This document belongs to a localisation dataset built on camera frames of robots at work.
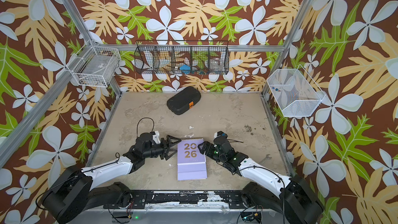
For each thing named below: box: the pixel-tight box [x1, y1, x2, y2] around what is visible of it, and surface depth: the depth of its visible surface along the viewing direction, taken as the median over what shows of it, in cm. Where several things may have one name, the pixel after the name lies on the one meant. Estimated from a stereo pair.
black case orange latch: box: [166, 86, 202, 116], surface depth 110 cm
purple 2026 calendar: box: [177, 137, 208, 181], surface depth 82 cm
